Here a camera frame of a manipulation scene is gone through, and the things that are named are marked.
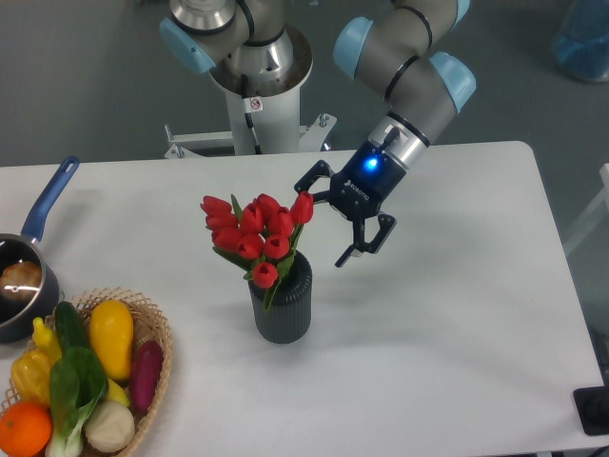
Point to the blue handled saucepan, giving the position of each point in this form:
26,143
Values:
16,316

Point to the purple eggplant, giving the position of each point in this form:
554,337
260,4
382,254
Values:
145,374

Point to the yellow squash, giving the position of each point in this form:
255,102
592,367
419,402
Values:
111,333

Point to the dark green cucumber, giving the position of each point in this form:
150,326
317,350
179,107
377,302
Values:
69,327

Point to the red tulip bouquet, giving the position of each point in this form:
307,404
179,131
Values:
261,238

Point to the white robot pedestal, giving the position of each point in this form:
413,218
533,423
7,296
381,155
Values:
262,88

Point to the orange fruit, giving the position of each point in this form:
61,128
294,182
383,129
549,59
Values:
25,429

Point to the yellow bell pepper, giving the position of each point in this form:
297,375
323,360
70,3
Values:
30,375

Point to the blue transparent container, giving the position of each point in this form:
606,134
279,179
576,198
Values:
580,47

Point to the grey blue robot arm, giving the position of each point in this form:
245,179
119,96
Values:
425,90

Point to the black device at edge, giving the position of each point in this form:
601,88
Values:
592,407

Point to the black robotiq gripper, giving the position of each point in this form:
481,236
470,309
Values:
366,185

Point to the yellow banana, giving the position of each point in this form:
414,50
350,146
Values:
117,394

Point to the small yellow gourd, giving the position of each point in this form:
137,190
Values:
46,340

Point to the green bok choy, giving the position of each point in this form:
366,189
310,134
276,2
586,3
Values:
77,384

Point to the brown bread roll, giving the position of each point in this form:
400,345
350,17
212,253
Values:
21,281

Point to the dark grey ribbed vase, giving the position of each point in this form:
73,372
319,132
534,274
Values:
289,315

